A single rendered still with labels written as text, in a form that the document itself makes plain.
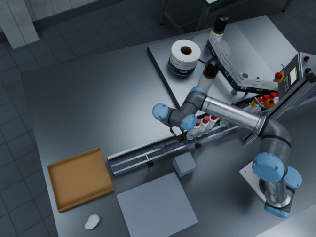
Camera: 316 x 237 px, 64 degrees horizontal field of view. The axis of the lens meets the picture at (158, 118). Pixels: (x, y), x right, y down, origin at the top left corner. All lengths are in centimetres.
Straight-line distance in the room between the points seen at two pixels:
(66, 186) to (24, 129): 129
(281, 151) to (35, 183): 199
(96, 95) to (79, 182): 58
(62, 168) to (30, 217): 94
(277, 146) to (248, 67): 106
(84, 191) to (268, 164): 95
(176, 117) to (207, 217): 65
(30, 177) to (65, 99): 97
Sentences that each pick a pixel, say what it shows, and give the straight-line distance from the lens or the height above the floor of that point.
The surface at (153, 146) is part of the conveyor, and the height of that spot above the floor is 88.
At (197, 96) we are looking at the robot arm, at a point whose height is 135.
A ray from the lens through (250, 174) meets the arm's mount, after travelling 166.
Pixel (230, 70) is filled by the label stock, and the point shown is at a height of 101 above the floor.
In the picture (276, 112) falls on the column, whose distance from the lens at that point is 142.
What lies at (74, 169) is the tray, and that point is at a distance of 154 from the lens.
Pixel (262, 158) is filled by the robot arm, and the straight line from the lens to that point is 106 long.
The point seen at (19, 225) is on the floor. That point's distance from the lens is 244.
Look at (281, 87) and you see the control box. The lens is 140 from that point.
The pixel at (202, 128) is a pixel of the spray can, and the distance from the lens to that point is 148.
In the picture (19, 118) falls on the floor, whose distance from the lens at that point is 278.
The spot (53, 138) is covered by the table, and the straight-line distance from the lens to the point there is 164.
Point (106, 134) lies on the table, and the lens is 159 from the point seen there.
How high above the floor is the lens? 227
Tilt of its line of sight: 61 degrees down
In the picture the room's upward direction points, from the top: 13 degrees clockwise
